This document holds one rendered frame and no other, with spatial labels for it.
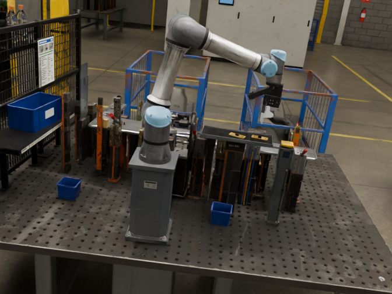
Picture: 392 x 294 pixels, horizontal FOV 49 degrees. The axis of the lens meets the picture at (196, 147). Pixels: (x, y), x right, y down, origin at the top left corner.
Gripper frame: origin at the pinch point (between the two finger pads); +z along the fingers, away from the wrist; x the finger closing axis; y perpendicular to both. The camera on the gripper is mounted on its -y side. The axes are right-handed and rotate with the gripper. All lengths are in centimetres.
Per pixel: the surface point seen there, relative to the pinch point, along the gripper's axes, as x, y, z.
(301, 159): 14.4, 23.5, 22.3
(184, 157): 0.5, -38.7, 29.9
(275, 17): 817, -82, 8
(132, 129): 15, -76, 26
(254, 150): 10.7, -1.9, 21.5
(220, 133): -4.6, -19.2, 9.8
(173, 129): 1.4, -46.6, 15.6
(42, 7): 274, -314, -3
